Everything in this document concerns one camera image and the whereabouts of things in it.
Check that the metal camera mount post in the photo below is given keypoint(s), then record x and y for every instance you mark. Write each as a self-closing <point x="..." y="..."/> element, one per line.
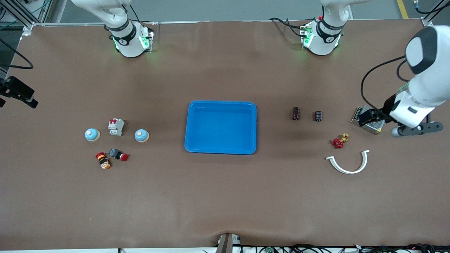
<point x="227" y="246"/>

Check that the black red emergency stop button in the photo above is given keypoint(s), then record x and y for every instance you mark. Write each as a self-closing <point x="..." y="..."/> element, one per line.
<point x="114" y="153"/>

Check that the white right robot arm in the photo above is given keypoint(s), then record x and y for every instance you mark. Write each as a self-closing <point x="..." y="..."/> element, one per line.
<point x="128" y="38"/>

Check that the white red circuit breaker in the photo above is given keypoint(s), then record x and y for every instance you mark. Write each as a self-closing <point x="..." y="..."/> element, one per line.
<point x="116" y="127"/>

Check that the light blue bell tan knob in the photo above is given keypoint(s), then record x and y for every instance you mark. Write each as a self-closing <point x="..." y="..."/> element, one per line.
<point x="141" y="135"/>

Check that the white semicircular pipe clamp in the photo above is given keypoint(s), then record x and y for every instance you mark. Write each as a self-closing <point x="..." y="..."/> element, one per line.
<point x="349" y="172"/>

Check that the orange red push button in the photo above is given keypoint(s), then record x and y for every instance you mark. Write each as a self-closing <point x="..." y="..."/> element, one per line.
<point x="104" y="162"/>

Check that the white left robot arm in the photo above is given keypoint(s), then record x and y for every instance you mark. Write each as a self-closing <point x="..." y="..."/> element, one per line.
<point x="422" y="88"/>

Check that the blue plastic tray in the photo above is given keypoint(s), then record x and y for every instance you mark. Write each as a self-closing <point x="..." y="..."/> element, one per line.
<point x="221" y="128"/>

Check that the light blue bell white knob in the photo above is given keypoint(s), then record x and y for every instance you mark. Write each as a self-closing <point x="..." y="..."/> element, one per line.
<point x="92" y="135"/>

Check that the aluminium frame post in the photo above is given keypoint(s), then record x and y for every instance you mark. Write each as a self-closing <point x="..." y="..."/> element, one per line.
<point x="435" y="11"/>
<point x="19" y="15"/>

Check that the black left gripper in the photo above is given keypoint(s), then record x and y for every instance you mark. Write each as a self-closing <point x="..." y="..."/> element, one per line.
<point x="388" y="106"/>

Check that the perforated metal power supply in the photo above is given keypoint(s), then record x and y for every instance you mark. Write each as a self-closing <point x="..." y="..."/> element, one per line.
<point x="376" y="127"/>

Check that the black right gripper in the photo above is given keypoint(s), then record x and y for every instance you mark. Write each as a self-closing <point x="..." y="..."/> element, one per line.
<point x="14" y="89"/>

